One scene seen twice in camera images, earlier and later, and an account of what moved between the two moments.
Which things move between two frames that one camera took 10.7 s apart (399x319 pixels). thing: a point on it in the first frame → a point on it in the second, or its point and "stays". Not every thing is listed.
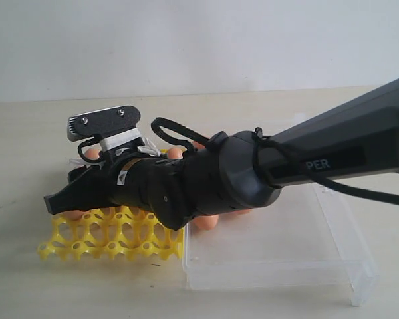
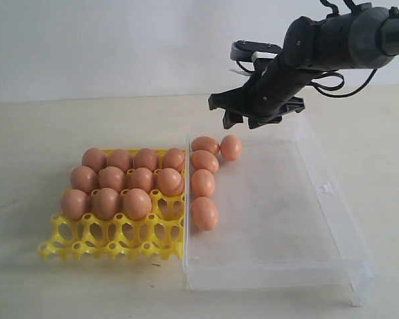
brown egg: (207, 221) stays
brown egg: (74, 214) → (106, 203)
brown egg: (175, 153) stays
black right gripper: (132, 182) → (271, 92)
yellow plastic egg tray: (126, 232) stays
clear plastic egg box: (296, 239) stays
